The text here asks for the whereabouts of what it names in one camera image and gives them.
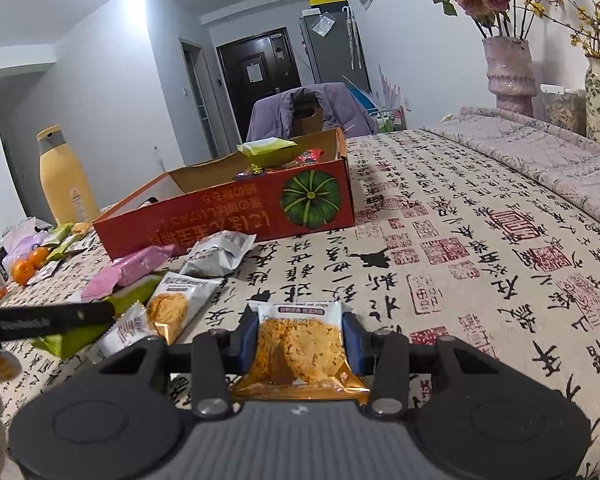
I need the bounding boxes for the dark entrance door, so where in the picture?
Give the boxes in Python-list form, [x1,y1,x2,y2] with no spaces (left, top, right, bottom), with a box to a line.
[216,29,301,142]

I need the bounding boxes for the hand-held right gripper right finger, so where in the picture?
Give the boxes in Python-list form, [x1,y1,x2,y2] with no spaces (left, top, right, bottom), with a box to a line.
[342,312,503,420]

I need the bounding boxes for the orange cardboard box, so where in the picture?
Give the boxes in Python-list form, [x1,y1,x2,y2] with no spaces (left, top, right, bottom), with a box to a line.
[92,127,356,264]

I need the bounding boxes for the white umbrella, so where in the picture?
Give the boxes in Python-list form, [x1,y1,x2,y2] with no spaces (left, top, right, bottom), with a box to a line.
[342,7,364,69]

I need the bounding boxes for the clear storage jar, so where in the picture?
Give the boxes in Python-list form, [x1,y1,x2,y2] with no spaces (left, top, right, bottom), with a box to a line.
[540,84,589,134]

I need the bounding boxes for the green snack packet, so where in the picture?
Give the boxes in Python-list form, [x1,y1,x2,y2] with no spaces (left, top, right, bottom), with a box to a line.
[29,270,165,360]

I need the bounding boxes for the purple jacket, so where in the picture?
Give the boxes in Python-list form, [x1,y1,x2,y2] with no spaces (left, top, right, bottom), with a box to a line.
[246,82,377,142]

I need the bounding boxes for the pink wall decal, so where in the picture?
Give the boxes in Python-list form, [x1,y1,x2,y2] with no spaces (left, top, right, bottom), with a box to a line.
[377,65,402,111]

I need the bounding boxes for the white crisp packet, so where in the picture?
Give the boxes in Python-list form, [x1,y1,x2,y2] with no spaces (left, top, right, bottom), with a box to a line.
[179,230,257,279]
[229,301,372,407]
[146,273,222,347]

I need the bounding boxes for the storage trolley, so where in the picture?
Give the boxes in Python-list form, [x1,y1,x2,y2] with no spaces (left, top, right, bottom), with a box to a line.
[375,107,406,134]

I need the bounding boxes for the white and lime packet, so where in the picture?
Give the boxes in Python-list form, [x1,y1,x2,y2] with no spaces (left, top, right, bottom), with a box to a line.
[236,136,299,159]

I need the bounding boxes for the clear plastic bag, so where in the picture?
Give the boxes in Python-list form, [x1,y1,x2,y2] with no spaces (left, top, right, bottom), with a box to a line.
[311,14,337,37]

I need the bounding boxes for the person's left hand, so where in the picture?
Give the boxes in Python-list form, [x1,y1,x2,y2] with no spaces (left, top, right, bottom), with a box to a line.
[0,349,23,383]

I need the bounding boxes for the interior glass door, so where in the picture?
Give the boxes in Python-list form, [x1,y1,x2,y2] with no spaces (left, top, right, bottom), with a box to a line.
[180,38,219,162]

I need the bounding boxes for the wooden chair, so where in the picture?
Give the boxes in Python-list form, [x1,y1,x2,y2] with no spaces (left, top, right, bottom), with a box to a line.
[292,92,327,136]

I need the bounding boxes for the yellow bottle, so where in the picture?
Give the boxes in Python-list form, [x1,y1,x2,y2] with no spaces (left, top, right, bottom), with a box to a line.
[36,125,101,226]

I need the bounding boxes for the grey refrigerator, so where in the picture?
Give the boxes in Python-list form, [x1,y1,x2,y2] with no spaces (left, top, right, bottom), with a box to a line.
[300,9,372,97]

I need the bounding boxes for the colourful cartoon snack packet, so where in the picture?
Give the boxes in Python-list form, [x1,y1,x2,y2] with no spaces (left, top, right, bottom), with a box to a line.
[234,147,327,179]

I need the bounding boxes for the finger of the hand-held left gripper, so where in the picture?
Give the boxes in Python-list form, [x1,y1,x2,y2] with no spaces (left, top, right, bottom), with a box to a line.
[79,301,117,329]

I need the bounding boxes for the yellow flower branches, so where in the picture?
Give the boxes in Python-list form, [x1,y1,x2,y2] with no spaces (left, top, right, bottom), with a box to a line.
[527,0,600,62]

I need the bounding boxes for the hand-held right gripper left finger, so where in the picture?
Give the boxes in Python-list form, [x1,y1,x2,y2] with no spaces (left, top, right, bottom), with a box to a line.
[96,312,259,420]

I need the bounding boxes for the pink snack packet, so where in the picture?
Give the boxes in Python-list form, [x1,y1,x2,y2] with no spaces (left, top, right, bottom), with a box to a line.
[112,244,175,287]
[82,262,131,302]

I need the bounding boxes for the grey quilted cloth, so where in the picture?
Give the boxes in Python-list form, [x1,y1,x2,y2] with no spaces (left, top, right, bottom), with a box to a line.
[420,105,600,252]

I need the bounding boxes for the tissue pack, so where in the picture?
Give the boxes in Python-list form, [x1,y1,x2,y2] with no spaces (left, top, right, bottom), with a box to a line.
[0,217,49,257]

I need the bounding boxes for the small white packet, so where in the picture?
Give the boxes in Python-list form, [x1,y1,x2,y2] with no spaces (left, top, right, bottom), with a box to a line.
[30,260,62,281]

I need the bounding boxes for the pink ceramic vase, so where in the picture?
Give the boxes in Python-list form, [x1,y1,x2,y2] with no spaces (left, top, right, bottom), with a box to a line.
[482,37,539,119]

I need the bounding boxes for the white packet with dark label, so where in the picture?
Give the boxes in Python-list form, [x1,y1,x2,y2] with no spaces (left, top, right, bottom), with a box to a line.
[97,301,157,357]

